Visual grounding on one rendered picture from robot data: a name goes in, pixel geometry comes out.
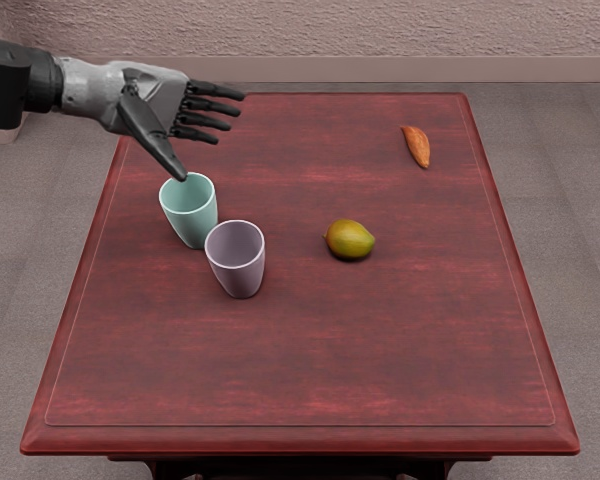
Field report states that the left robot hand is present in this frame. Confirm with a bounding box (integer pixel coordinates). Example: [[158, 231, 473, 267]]
[[52, 54, 247, 183]]

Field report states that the mint green cup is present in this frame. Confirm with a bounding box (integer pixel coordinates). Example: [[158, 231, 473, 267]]
[[158, 171, 219, 251]]

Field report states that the lilac cup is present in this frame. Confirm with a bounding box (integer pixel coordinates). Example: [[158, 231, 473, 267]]
[[203, 219, 267, 300]]

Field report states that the green orange mango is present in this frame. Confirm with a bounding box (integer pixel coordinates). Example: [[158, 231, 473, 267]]
[[322, 218, 377, 262]]

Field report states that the orange sweet potato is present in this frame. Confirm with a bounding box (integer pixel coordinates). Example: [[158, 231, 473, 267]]
[[400, 124, 431, 170]]

